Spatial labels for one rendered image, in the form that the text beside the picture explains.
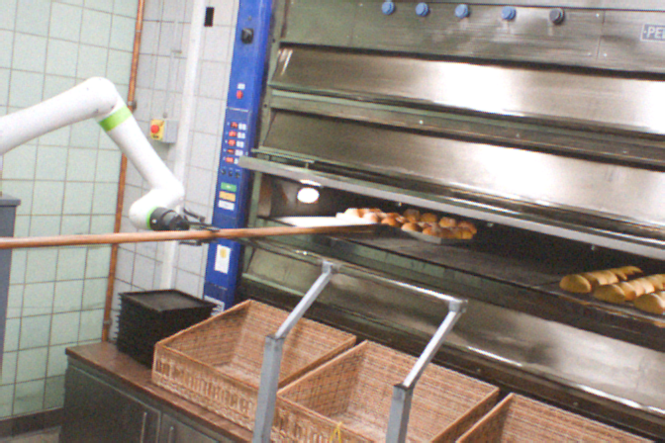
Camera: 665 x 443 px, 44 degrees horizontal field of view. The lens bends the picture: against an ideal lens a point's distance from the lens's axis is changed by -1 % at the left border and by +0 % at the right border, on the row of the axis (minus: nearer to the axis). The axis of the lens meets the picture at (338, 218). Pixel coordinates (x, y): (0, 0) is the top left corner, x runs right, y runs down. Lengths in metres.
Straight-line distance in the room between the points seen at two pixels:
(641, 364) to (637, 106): 0.75
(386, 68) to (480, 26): 0.39
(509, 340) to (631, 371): 0.40
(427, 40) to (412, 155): 0.40
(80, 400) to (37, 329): 0.64
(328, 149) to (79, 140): 1.26
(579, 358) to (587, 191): 0.51
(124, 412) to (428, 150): 1.47
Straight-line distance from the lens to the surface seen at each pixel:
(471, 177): 2.78
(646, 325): 2.58
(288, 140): 3.27
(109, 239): 2.51
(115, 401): 3.27
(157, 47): 3.92
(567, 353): 2.68
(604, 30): 2.67
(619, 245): 2.42
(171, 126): 3.74
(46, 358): 4.07
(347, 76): 3.12
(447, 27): 2.92
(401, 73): 2.99
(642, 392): 2.60
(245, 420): 2.83
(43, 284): 3.94
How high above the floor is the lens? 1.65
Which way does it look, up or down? 7 degrees down
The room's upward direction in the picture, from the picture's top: 8 degrees clockwise
